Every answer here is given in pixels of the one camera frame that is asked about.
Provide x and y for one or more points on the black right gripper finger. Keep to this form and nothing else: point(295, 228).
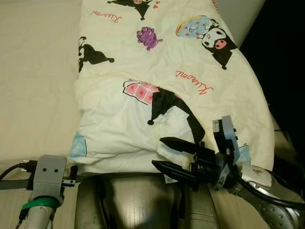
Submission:
point(174, 172)
point(180, 145)

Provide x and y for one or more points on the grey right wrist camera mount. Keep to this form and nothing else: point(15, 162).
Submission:
point(228, 138)

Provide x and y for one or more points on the grey robot right leg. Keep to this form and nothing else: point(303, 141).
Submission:
point(200, 210)

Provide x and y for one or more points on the grey robot leg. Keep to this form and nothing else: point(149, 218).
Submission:
point(200, 210)
point(88, 205)

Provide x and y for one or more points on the grey robot left leg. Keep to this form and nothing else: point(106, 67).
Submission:
point(88, 205)

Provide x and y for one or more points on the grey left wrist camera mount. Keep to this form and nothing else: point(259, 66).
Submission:
point(47, 176)

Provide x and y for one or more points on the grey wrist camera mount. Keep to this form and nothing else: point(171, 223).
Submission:
point(47, 176)
point(228, 138)

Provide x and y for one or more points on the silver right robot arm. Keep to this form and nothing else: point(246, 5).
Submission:
point(267, 191)

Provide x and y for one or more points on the dark teal bed frame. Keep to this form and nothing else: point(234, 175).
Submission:
point(14, 184)

